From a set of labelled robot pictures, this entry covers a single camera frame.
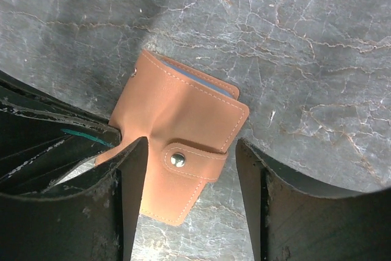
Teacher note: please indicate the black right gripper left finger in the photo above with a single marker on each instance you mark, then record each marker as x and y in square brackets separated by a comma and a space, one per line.
[91, 217]

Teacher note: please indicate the tan leather card holder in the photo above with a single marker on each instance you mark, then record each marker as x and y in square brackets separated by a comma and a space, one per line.
[189, 118]

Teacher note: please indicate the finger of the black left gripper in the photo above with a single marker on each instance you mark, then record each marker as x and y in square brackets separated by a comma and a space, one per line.
[43, 139]

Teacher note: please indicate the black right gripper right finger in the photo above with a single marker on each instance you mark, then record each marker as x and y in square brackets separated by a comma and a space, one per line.
[292, 216]

